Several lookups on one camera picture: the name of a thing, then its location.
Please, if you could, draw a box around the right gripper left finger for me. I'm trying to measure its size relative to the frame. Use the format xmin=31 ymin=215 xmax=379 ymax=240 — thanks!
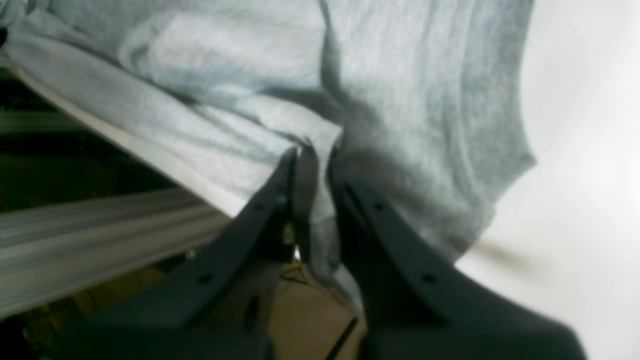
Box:
xmin=50 ymin=148 xmax=298 ymax=360

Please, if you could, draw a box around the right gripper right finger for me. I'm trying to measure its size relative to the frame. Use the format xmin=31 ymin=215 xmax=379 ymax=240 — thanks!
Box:
xmin=328 ymin=152 xmax=586 ymax=360

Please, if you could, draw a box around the grey T-shirt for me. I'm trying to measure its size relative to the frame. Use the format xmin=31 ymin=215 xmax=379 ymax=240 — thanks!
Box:
xmin=1 ymin=0 xmax=535 ymax=309

